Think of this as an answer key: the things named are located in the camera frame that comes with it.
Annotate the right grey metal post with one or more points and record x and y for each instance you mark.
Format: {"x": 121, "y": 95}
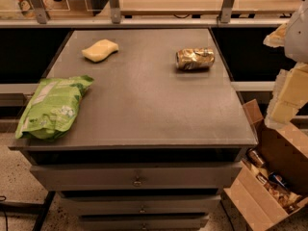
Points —
{"x": 226, "y": 11}

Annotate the can inside cardboard box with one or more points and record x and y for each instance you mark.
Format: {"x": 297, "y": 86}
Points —
{"x": 255, "y": 158}

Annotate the blue can inside box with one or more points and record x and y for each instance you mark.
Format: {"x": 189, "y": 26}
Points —
{"x": 278, "y": 179}

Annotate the crushed orange soda can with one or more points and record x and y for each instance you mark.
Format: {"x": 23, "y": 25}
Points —
{"x": 195, "y": 58}

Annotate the clear acrylic panel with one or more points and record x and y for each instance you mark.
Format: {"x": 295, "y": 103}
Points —
{"x": 53, "y": 9}

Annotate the light wooden table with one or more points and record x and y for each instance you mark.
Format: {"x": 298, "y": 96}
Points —
{"x": 181, "y": 7}

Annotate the middle drawer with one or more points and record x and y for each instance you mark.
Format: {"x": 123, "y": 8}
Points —
{"x": 151, "y": 204}

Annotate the cardboard box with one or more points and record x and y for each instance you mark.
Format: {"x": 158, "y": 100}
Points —
{"x": 285, "y": 151}

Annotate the green snack bag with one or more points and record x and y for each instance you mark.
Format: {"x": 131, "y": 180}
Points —
{"x": 53, "y": 108}

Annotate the top drawer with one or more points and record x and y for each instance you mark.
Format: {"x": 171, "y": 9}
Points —
{"x": 99, "y": 177}

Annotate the yellow sponge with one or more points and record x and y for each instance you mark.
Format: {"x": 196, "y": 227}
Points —
{"x": 100, "y": 50}

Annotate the grey drawer cabinet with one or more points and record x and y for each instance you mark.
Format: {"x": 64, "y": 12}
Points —
{"x": 140, "y": 109}

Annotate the snack packets inside box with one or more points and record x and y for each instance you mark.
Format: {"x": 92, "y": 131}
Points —
{"x": 287, "y": 199}

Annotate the drawer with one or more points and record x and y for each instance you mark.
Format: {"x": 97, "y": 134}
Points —
{"x": 99, "y": 177}
{"x": 151, "y": 204}
{"x": 144, "y": 223}

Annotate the grey metal post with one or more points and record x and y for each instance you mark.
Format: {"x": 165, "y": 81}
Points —
{"x": 40, "y": 12}
{"x": 226, "y": 11}
{"x": 115, "y": 11}

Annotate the left grey metal post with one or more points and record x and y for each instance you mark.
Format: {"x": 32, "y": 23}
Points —
{"x": 40, "y": 12}

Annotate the bottom drawer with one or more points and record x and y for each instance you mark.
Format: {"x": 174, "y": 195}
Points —
{"x": 144, "y": 223}

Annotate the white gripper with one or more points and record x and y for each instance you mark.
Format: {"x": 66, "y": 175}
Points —
{"x": 297, "y": 38}

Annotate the middle grey metal post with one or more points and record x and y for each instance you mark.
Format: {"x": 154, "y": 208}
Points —
{"x": 115, "y": 11}

